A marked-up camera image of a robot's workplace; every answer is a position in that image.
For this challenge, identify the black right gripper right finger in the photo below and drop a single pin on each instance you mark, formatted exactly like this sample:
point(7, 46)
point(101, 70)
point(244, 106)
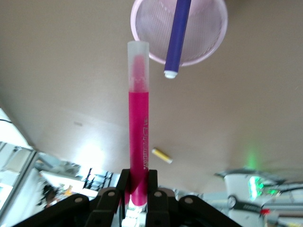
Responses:
point(163, 208)

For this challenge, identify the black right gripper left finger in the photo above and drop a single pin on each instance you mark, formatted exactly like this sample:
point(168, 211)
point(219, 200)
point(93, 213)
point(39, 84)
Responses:
point(101, 208)

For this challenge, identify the pink highlighter pen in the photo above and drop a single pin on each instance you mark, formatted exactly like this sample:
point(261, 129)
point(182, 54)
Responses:
point(138, 123)

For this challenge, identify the purple highlighter pen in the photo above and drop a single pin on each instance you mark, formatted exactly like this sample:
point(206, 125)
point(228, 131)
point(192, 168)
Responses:
point(178, 33)

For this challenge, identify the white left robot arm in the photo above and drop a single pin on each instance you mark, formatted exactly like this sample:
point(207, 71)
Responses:
point(239, 189)

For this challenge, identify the yellow highlighter pen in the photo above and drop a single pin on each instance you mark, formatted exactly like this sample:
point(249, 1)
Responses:
point(162, 155)

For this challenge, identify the pink plastic cup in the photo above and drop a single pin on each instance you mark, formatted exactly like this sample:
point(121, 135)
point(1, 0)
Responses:
point(203, 30)

